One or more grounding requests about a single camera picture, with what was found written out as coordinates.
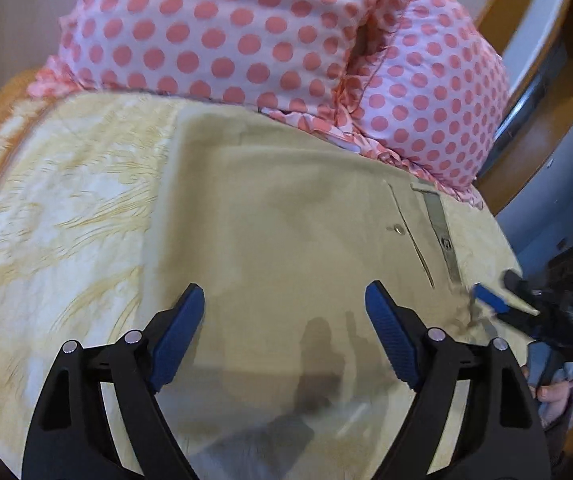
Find beige khaki pants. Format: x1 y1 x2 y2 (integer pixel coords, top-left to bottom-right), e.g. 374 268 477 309
151 109 533 480

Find person's right hand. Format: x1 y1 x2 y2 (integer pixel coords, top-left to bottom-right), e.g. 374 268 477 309
529 363 573 429

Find lower pink polka dot pillow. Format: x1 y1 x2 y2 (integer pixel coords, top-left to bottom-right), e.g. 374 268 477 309
260 0 511 209

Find pink polka dot pillow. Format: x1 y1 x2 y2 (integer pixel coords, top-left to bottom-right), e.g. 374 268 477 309
260 0 511 209
27 0 398 111

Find yellow floral bedsheet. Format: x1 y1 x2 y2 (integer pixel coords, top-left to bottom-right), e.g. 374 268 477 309
0 69 533 480

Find upper pink polka dot pillow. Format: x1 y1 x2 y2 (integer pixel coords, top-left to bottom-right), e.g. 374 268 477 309
27 0 398 111

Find wooden door frame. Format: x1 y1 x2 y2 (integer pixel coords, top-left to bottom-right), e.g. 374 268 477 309
476 0 573 214

